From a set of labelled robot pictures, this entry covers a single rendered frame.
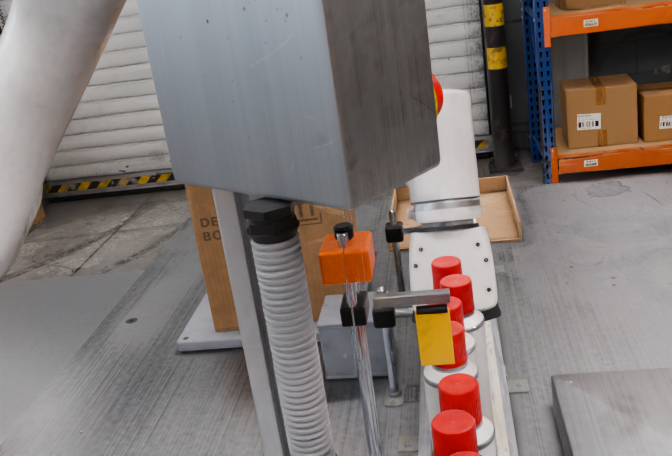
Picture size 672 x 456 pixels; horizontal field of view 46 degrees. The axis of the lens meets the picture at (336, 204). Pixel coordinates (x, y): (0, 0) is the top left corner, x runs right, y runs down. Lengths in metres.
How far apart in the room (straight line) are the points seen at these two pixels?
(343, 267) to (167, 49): 0.23
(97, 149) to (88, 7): 4.70
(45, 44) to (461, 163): 0.47
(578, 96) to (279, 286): 3.97
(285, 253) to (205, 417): 0.69
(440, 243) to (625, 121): 3.59
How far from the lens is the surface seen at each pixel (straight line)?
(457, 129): 0.95
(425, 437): 0.82
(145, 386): 1.28
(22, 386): 1.40
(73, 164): 5.61
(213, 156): 0.54
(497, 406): 0.94
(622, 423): 0.98
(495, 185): 1.87
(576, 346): 1.23
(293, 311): 0.51
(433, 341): 0.72
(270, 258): 0.50
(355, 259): 0.65
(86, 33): 0.85
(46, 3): 0.83
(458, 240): 0.95
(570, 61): 5.11
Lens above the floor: 1.44
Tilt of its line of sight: 18 degrees down
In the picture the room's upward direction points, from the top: 8 degrees counter-clockwise
